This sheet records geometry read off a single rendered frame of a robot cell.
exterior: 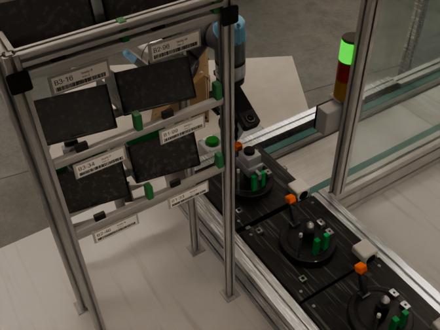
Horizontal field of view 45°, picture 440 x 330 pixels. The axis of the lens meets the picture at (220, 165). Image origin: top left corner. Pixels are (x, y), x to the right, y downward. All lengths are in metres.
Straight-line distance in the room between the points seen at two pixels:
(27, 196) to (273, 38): 2.16
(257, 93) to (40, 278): 1.02
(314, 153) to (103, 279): 0.73
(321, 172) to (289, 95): 0.48
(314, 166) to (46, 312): 0.85
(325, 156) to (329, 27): 2.71
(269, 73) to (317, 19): 2.33
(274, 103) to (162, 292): 0.87
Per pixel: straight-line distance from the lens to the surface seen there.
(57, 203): 0.89
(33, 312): 1.43
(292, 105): 1.94
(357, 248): 1.32
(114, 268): 1.45
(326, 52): 3.97
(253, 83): 2.05
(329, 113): 1.28
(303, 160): 1.63
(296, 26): 4.28
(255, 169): 1.39
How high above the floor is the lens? 2.00
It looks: 43 degrees down
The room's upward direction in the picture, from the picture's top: 2 degrees counter-clockwise
